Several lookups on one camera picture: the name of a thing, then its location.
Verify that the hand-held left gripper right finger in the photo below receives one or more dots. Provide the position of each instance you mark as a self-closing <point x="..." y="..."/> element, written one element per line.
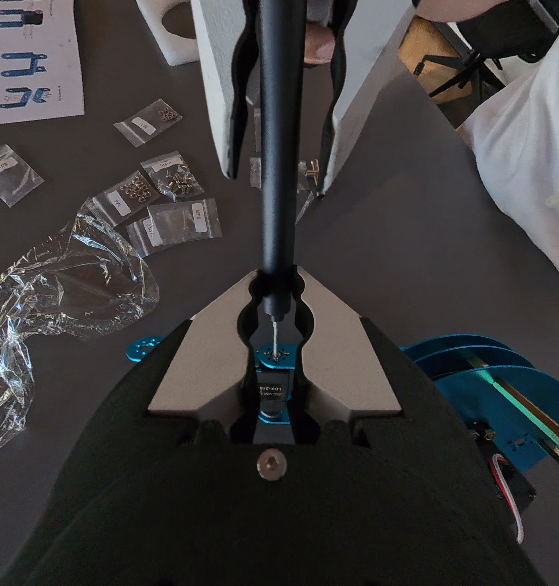
<point x="353" y="366"/>

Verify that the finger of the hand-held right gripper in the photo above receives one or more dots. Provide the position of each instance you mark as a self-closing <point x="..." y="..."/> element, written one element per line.
<point x="371" y="45"/>
<point x="213" y="68"/>

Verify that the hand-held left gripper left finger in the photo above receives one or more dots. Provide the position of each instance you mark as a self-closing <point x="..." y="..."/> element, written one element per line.
<point x="192" y="366"/>

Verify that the black electric screwdriver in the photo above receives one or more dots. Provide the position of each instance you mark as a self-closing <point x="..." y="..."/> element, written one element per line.
<point x="279" y="160"/>

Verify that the blue toy robot arm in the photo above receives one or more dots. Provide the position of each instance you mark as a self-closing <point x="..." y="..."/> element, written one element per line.
<point x="490" y="393"/>

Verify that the person's right hand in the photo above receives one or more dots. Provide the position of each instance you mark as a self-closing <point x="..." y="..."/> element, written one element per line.
<point x="320" y="43"/>

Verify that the white foam block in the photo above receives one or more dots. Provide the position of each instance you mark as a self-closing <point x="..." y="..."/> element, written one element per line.
<point x="178" y="45"/>

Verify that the clear bag of small nuts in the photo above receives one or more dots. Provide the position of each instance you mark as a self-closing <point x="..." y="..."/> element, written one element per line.
<point x="144" y="124"/>

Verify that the clear bag of short screws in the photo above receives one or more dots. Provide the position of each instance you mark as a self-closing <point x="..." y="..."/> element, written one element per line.
<point x="172" y="178"/>

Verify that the black office chair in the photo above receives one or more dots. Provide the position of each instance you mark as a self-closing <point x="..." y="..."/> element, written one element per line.
<point x="504" y="32"/>

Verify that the clear bag of long screws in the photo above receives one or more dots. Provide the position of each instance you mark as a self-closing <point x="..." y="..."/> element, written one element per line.
<point x="144" y="238"/>

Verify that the large clear plastic wrap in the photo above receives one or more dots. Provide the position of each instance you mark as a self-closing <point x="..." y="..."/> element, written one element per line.
<point x="78" y="284"/>

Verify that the clear bag of thin screws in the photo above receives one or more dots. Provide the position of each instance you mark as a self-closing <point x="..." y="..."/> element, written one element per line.
<point x="188" y="222"/>

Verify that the clear bag of large nuts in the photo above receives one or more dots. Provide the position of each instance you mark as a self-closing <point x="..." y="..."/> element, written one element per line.
<point x="126" y="197"/>

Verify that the printed instruction sheet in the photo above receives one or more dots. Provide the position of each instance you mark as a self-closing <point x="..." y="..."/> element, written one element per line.
<point x="32" y="91"/>

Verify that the person in white shirt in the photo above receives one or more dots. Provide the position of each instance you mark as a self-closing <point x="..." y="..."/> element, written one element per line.
<point x="527" y="160"/>

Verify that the clear zip bag white label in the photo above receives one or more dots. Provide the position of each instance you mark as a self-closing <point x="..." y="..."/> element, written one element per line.
<point x="11" y="176"/>

